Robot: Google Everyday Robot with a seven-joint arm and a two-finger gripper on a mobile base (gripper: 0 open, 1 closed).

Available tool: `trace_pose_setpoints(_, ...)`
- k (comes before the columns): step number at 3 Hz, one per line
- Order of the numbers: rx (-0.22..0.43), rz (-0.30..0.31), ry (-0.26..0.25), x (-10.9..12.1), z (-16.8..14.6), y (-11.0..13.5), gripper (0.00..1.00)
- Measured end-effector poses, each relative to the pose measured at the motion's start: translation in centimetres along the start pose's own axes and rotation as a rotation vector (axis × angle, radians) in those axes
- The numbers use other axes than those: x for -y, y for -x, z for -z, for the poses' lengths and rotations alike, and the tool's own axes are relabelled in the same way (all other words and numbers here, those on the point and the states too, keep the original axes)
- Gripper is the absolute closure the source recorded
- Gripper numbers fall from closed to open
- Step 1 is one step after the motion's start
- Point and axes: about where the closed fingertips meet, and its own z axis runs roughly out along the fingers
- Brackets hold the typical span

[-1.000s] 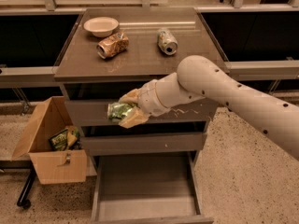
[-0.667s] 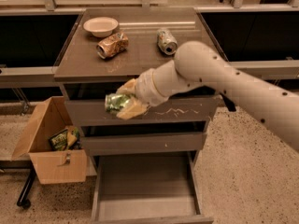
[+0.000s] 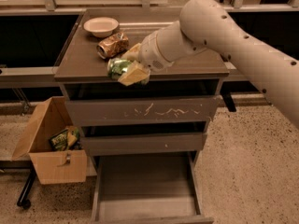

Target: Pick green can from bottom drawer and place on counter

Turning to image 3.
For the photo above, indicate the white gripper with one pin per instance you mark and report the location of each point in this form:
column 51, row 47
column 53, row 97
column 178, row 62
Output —
column 149, row 54

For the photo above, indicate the crushed green can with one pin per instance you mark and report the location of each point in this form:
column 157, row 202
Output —
column 116, row 67

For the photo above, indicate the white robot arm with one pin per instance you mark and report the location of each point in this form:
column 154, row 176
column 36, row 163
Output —
column 205, row 24

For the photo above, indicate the crushed orange can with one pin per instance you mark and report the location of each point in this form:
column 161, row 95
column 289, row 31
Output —
column 112, row 45

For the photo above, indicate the top drawer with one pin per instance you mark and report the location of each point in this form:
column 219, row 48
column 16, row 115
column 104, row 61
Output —
column 169, row 101

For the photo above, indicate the grey drawer cabinet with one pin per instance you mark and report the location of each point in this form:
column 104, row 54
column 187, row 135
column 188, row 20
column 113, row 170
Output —
column 81, row 64

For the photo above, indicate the middle drawer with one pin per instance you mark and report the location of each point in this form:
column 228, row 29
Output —
column 144, row 138

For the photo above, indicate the open bottom drawer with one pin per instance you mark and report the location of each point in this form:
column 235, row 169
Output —
column 147, row 189

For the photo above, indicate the white bowl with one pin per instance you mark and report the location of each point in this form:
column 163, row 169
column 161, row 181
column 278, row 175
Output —
column 101, row 26

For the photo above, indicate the green snack bag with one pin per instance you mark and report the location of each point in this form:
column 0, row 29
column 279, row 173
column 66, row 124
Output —
column 67, row 139

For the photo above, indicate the cardboard box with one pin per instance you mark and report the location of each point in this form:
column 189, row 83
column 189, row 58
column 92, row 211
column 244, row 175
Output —
column 52, row 167

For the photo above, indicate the black wheeled table leg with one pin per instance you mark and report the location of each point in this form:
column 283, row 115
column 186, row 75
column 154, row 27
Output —
column 23, row 200

